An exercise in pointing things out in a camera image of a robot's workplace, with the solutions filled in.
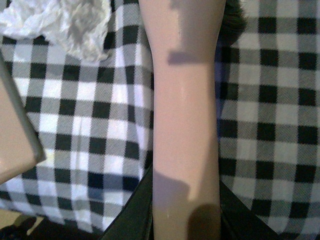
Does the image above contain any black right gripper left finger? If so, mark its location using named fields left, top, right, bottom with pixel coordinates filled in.
left=101, top=165, right=153, bottom=240

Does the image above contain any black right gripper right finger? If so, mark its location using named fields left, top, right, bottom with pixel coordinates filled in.
left=219, top=181, right=280, bottom=240

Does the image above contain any beige plastic dustpan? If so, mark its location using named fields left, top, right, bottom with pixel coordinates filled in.
left=0, top=56, right=46, bottom=184

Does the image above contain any crumpled white paper trash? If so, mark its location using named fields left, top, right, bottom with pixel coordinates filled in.
left=0, top=0, right=112, bottom=62

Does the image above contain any black white checkered bedsheet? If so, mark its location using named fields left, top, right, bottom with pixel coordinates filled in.
left=0, top=0, right=320, bottom=240

